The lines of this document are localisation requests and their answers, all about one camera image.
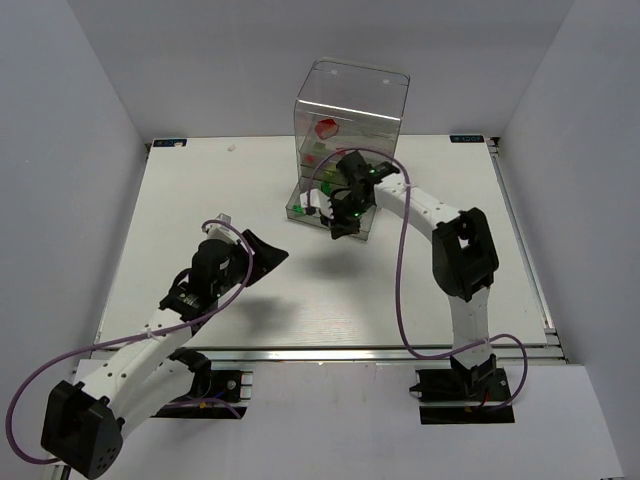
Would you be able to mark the blue label left corner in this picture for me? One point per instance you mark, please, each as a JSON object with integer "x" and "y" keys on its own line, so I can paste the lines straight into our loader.
{"x": 169, "y": 143}

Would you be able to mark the aluminium table front rail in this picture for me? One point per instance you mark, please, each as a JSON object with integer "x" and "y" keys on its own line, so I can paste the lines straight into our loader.
{"x": 536, "y": 354}

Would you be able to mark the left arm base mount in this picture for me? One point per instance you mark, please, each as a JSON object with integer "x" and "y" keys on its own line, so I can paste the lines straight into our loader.
{"x": 214, "y": 393}

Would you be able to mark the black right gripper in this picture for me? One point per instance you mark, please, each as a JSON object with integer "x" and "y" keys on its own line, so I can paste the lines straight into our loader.
{"x": 342, "y": 215}

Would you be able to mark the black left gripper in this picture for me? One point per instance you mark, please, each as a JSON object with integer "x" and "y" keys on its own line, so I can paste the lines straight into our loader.
{"x": 247, "y": 257}

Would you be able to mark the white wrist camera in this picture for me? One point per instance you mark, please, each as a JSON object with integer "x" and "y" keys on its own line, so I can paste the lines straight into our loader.
{"x": 314, "y": 201}
{"x": 219, "y": 229}

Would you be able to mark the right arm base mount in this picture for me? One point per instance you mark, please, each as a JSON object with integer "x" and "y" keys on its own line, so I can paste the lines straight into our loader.
{"x": 443, "y": 399}

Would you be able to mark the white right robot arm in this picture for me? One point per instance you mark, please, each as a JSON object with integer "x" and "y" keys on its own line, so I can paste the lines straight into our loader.
{"x": 464, "y": 257}

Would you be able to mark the blue label corner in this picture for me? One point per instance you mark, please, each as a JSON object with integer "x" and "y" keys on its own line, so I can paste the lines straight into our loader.
{"x": 169, "y": 143}
{"x": 466, "y": 138}

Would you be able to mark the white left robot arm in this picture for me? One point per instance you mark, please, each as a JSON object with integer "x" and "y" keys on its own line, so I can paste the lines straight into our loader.
{"x": 87, "y": 422}

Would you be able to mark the clear drawer container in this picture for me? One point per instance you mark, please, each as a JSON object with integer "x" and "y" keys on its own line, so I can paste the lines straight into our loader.
{"x": 368, "y": 103}

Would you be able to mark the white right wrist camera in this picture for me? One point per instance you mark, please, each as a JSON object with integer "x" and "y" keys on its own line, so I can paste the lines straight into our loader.
{"x": 314, "y": 201}

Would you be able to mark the blue label right corner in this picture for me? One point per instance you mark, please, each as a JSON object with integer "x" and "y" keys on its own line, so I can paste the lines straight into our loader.
{"x": 466, "y": 138}

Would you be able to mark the large red lego piece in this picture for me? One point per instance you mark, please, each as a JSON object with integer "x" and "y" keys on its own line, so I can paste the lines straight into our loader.
{"x": 326, "y": 129}

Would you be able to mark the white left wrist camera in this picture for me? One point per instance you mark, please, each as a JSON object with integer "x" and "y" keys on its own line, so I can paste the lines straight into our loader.
{"x": 219, "y": 229}

